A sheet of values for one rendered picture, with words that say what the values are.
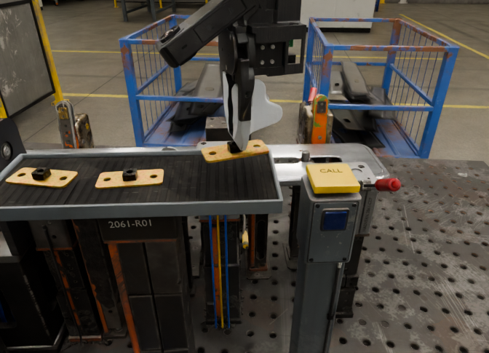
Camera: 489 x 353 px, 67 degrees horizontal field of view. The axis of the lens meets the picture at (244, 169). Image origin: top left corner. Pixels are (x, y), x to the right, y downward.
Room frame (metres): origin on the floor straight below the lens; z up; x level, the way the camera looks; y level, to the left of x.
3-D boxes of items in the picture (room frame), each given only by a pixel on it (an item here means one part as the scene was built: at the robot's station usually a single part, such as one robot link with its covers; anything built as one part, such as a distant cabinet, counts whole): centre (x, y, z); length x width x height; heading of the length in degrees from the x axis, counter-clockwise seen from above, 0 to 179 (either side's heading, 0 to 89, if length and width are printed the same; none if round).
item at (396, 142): (2.90, -0.93, 0.47); 1.20 x 0.80 x 0.95; 176
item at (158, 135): (3.07, 0.36, 0.47); 1.20 x 0.80 x 0.95; 174
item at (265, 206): (0.42, 0.14, 1.16); 0.37 x 0.14 x 0.02; 93
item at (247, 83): (0.41, 0.00, 1.29); 0.05 x 0.02 x 0.09; 17
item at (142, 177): (0.42, 0.15, 1.17); 0.08 x 0.04 x 0.01; 97
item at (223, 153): (0.43, 0.01, 1.20); 0.08 x 0.04 x 0.01; 107
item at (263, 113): (0.42, -0.02, 1.25); 0.06 x 0.03 x 0.09; 107
